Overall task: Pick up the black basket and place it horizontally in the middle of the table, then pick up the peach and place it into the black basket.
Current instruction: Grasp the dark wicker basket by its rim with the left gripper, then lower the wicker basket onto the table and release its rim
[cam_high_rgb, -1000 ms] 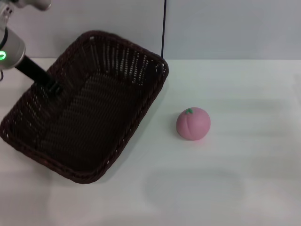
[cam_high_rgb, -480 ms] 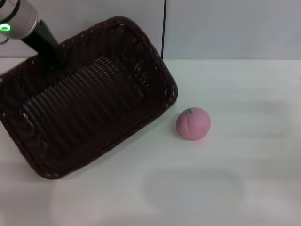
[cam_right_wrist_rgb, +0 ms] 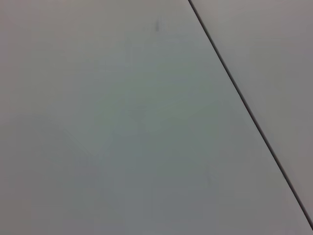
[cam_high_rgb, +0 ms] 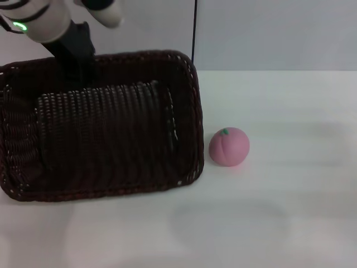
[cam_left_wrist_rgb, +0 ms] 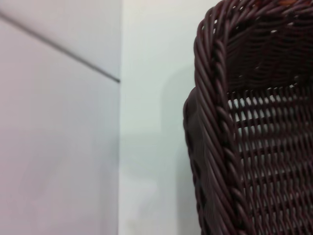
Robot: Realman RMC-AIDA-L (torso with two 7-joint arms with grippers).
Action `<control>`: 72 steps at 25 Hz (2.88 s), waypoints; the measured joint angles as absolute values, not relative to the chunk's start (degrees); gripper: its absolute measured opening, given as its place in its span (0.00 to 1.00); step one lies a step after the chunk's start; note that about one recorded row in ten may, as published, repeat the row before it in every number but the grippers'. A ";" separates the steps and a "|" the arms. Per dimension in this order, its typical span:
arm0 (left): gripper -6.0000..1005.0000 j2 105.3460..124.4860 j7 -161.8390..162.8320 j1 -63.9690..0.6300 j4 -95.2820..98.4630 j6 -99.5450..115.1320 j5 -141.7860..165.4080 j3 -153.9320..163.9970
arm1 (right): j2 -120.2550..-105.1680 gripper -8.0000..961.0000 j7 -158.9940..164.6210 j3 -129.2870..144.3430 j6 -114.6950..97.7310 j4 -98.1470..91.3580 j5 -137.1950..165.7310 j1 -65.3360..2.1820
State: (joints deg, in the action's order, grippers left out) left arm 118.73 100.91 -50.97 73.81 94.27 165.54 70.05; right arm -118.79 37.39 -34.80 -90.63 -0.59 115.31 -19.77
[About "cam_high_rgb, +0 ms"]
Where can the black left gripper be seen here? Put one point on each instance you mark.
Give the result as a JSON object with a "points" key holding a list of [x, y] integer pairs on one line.
{"points": [[75, 44]]}

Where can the dark brown woven basket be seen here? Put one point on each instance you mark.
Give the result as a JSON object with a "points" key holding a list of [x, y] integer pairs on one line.
{"points": [[111, 167]]}

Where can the pink toy peach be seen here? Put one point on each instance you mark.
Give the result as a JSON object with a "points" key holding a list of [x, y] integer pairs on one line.
{"points": [[230, 149]]}

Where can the black left wrist camera housing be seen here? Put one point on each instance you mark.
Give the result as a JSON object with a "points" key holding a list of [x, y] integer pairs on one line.
{"points": [[107, 15]]}

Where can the black vertical wall strip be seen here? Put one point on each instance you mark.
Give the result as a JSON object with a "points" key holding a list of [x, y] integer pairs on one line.
{"points": [[195, 28]]}

